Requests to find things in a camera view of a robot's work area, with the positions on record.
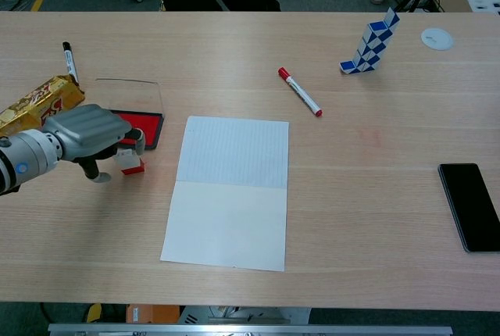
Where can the gold snack package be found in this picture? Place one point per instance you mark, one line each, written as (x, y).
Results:
(39, 97)

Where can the red ink pad clear lid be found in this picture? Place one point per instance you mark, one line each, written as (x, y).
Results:
(150, 123)

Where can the black whiteboard marker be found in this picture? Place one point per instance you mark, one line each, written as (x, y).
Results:
(70, 61)

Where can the aluminium rail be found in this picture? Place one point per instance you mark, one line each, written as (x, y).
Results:
(250, 330)

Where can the orange box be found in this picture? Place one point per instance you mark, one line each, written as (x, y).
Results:
(152, 312)

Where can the white paper sheet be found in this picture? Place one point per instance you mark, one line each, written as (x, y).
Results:
(230, 195)

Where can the grey table grommet cap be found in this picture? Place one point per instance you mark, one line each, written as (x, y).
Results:
(436, 38)

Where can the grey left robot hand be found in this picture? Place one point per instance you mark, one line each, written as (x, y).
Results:
(90, 129)

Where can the yellow object under table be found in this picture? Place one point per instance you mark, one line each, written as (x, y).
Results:
(93, 312)

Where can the black smartphone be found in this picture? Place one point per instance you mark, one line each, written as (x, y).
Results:
(470, 207)

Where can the blue white snake puzzle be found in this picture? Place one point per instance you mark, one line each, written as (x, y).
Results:
(371, 45)

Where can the small red white stamp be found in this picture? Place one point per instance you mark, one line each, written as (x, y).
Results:
(131, 163)

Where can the red whiteboard marker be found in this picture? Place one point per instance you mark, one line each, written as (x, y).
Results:
(301, 91)

